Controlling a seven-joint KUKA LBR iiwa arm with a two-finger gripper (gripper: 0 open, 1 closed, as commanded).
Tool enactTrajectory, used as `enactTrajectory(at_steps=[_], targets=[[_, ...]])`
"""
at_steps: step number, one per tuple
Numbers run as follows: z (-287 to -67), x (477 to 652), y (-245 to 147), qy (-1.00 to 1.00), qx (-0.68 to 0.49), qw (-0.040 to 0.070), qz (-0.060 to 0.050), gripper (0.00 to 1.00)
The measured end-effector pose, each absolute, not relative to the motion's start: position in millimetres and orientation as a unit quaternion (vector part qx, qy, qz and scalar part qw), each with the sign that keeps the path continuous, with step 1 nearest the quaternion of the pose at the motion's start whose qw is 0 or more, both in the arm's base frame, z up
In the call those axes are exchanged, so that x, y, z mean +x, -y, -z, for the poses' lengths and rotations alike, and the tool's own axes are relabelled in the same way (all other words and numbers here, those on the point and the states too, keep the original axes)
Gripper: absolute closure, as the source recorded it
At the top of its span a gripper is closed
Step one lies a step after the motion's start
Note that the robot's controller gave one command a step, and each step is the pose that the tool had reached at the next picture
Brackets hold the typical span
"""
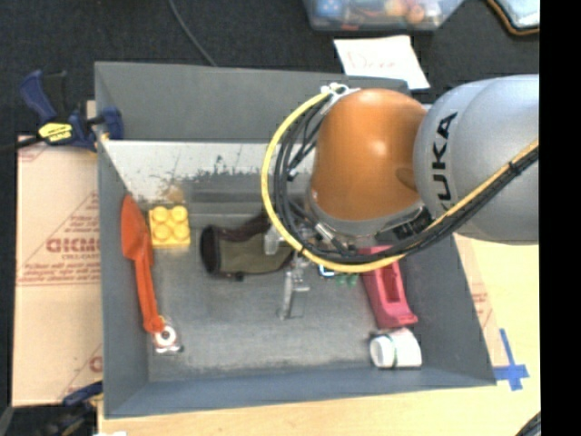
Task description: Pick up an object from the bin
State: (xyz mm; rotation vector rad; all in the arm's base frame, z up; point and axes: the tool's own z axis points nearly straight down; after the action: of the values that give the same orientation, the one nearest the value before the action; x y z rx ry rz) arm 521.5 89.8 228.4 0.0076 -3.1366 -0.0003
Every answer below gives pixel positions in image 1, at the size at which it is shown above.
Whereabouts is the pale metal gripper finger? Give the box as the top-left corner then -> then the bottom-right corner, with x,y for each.
277,266 -> 300,322
292,268 -> 313,319

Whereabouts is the grey metal bin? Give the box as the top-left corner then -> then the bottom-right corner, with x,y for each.
94,61 -> 497,420

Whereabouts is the olive green and brown pouch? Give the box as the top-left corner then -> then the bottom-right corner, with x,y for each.
199,213 -> 296,282

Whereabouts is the pink plastic block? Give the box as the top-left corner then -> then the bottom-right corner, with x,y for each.
358,244 -> 419,331

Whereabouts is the white plastic cylinder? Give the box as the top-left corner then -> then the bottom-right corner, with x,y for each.
368,327 -> 424,370

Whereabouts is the yellow toy building brick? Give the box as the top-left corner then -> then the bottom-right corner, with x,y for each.
148,203 -> 192,250

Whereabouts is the orange toy shovel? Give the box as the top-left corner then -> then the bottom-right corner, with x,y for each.
120,194 -> 167,334

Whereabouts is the brown cardboard board red print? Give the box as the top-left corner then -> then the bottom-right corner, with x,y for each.
11,134 -> 506,408

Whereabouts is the small white ring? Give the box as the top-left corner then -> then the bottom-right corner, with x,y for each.
152,327 -> 184,354

